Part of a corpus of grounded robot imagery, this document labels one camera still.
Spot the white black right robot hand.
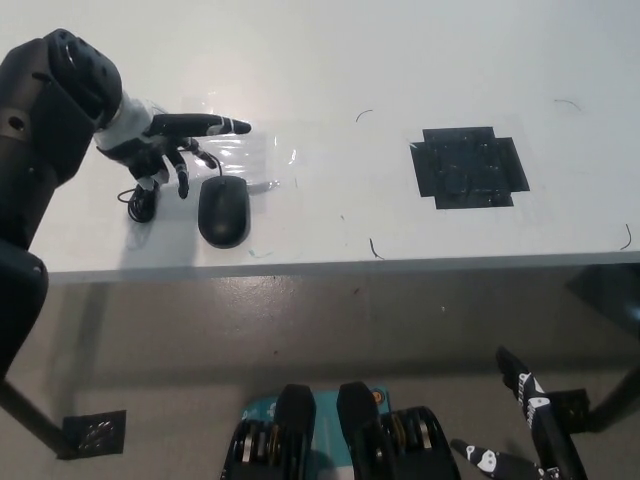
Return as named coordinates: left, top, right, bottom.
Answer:
left=449, top=346, right=589, bottom=480

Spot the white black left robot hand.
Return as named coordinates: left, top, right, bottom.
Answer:
left=93, top=94, right=253, bottom=200

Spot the black computer mouse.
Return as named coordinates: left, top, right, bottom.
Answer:
left=196, top=175, right=252, bottom=250

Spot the black table leg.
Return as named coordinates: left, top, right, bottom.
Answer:
left=0, top=377, right=77, bottom=461
left=588, top=355, right=640, bottom=434

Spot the black tape square patch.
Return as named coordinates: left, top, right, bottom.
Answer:
left=408, top=126, right=532, bottom=211

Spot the black mouse cable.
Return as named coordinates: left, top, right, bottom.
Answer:
left=116, top=152, right=225, bottom=225

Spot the dark table frame bracket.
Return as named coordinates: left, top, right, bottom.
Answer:
left=563, top=263, right=640, bottom=327

